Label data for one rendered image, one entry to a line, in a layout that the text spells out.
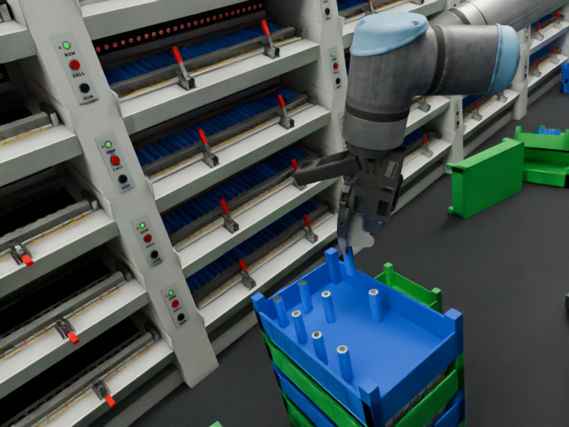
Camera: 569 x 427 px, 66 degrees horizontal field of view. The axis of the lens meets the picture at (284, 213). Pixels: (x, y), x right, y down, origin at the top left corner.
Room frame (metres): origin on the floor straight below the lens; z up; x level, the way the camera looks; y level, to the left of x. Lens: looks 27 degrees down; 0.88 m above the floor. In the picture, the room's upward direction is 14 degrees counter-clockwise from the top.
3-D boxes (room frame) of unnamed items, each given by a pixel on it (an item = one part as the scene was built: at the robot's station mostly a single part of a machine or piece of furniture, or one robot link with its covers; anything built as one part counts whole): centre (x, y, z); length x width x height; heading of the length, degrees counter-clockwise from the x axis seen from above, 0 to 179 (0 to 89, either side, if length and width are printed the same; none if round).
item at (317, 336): (0.52, 0.00, 0.36); 0.02 x 0.02 x 0.06
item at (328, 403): (0.56, -0.06, 0.28); 0.30 x 0.20 x 0.08; 30
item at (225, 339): (1.61, -0.45, 0.02); 2.19 x 0.16 x 0.05; 127
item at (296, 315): (0.59, 0.02, 0.36); 0.02 x 0.02 x 0.06
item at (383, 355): (0.56, -0.06, 0.36); 0.30 x 0.20 x 0.08; 30
